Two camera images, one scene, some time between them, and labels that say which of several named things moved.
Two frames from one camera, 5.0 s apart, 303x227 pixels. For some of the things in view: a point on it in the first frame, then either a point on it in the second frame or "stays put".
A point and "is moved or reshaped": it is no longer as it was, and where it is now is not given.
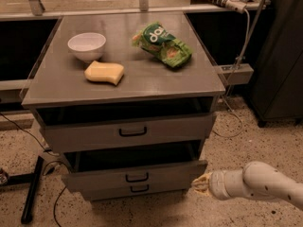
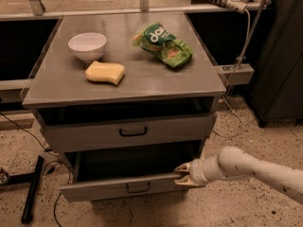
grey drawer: x=167 y=174 is moved or reshaped
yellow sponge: x=104 y=72 stays put
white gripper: x=217 y=183 → x=196 y=172
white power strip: x=233 y=2 stays put
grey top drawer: x=72 y=131 stays put
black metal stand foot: x=30 y=179 stays put
